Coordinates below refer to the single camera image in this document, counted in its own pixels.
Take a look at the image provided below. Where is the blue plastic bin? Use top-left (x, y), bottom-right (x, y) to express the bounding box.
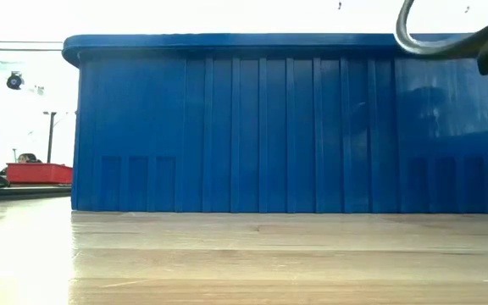
top-left (62, 32), bottom-right (488, 214)

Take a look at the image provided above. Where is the red plastic bin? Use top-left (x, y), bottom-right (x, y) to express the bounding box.
top-left (5, 162), bottom-right (74, 186)

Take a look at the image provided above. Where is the thin dark pole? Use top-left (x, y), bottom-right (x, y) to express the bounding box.
top-left (42, 110), bottom-right (58, 164)

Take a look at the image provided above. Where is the person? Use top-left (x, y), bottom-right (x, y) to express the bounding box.
top-left (16, 152), bottom-right (41, 164)

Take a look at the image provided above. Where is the black round fixture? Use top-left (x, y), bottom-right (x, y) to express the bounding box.
top-left (5, 70), bottom-right (25, 92)

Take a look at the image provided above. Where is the black metal frame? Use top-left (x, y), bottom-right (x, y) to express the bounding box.
top-left (0, 185), bottom-right (73, 203)

